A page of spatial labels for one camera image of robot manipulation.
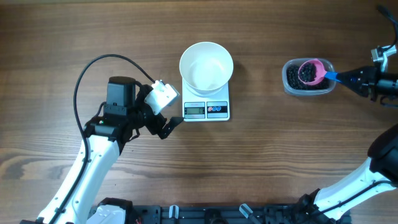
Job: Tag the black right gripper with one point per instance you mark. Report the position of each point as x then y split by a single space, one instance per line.
369 83

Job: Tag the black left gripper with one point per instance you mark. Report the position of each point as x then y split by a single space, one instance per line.
158 126

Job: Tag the pink scoop blue handle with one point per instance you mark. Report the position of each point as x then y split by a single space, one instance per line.
312 72

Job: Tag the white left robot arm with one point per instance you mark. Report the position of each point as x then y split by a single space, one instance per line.
129 106

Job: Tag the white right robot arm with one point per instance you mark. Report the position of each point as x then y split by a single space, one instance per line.
378 173

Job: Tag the white digital kitchen scale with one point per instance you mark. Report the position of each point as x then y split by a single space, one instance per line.
205 106

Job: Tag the cream white bowl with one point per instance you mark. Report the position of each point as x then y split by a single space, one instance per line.
206 67

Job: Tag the black beans in container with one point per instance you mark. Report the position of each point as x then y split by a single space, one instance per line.
295 83

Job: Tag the clear plastic bean container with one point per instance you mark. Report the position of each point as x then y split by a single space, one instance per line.
289 90

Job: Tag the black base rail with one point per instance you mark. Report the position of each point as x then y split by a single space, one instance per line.
224 214

